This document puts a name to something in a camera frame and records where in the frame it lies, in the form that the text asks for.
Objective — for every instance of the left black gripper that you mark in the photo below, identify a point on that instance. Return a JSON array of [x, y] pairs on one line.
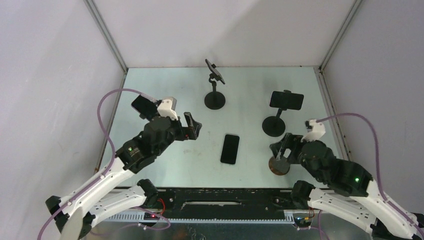
[[188, 133]]

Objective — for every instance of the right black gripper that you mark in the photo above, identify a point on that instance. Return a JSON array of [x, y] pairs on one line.
[[291, 141]]

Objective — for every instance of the teal blue phone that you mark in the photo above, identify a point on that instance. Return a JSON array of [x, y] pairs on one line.
[[230, 149]]

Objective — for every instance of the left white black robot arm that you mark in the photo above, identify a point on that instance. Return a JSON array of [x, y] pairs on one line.
[[77, 213]]

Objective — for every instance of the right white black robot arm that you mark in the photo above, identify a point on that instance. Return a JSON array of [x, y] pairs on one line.
[[375, 213]]

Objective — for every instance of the brown base phone stand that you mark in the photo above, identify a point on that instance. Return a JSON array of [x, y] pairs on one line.
[[279, 166]]

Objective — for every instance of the right small circuit board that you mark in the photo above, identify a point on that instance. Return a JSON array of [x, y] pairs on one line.
[[302, 223]]

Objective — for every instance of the small circuit board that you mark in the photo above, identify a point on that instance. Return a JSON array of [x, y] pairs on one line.
[[302, 223], [151, 217]]

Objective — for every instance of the left small circuit board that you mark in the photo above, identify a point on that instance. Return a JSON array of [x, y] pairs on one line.
[[151, 217]]

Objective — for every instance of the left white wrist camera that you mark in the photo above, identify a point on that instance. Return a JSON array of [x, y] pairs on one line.
[[167, 108]]

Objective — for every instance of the black front mounting rail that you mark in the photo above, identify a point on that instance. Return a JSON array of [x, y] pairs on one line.
[[228, 204]]

